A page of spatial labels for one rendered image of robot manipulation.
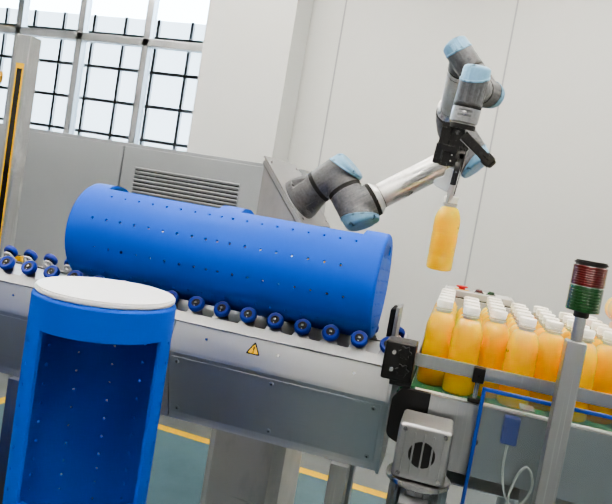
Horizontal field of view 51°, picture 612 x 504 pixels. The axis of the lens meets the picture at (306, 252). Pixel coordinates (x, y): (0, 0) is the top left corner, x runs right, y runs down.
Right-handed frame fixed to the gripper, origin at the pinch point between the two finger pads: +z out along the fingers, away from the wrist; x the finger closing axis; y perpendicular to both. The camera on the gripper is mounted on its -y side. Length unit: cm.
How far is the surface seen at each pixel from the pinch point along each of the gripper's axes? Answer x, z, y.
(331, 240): 22.6, 15.7, 24.8
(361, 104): -272, -27, 95
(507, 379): 34, 33, -25
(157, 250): 30, 29, 69
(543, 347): 27.8, 25.7, -30.5
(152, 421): 71, 52, 41
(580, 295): 49, 8, -32
